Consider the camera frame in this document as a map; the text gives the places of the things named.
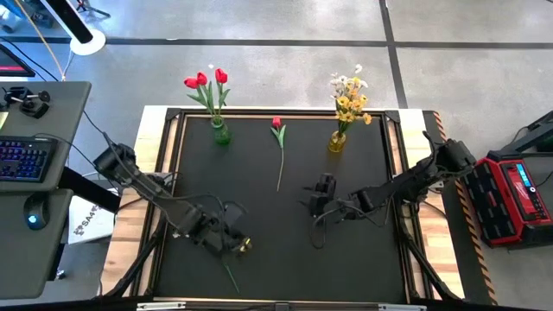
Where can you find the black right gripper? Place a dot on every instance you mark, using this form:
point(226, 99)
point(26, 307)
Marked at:
point(324, 205)

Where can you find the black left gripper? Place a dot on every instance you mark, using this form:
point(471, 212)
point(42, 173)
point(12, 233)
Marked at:
point(216, 237)

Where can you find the white artificial flower bunch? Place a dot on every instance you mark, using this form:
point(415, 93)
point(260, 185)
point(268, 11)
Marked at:
point(339, 82)
point(231, 278)

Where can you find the yellow artificial flower bunch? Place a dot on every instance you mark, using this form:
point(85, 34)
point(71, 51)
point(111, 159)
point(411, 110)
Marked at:
point(347, 112)

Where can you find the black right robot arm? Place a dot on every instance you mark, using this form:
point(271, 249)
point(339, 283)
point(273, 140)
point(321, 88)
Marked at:
point(410, 181)

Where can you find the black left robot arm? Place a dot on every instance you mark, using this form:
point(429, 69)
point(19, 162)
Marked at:
point(147, 185)

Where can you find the yellow glass vase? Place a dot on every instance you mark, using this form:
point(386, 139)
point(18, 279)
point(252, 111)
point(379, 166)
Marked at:
point(337, 142)

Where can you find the green glass vase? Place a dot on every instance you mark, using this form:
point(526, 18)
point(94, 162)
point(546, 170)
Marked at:
point(222, 134)

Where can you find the white printed box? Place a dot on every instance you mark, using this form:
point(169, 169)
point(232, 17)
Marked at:
point(88, 220)

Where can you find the black yellow hazard strip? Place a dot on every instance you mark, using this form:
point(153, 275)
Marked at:
point(468, 224)

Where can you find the black computer mouse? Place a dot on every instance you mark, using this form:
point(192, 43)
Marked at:
point(36, 211)

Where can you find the red and black tool case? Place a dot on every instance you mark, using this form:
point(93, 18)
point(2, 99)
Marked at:
point(510, 198)

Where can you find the black backlit keyboard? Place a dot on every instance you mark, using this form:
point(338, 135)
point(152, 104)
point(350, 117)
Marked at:
point(23, 157)

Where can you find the black floor equipment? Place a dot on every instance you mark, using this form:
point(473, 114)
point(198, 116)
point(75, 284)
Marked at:
point(535, 131)

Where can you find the grey side desk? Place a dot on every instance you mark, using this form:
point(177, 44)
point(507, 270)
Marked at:
point(39, 112)

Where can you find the white round stand base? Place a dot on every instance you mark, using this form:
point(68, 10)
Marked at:
point(93, 47)

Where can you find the black desk clamp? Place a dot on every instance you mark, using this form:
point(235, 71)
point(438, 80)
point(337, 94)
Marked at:
point(30, 103)

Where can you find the black stand bar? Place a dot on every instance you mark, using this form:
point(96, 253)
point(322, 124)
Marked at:
point(71, 19)

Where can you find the black monitor with red screen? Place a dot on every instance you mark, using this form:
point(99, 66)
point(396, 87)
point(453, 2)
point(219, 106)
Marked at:
point(10, 65)

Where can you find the black metal rig frame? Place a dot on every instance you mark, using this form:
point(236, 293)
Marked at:
point(281, 111)

